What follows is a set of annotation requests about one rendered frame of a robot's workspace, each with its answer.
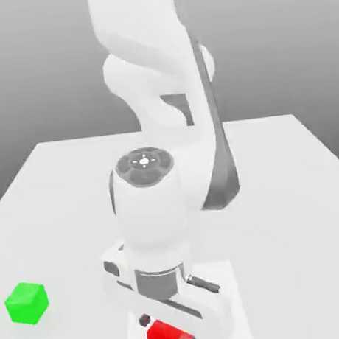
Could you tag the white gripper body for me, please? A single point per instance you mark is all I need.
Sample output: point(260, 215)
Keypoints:
point(213, 315)

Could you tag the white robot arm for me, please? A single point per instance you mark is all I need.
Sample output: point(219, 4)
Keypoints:
point(150, 207)

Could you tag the small green cube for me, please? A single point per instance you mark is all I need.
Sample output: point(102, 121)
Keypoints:
point(26, 304)

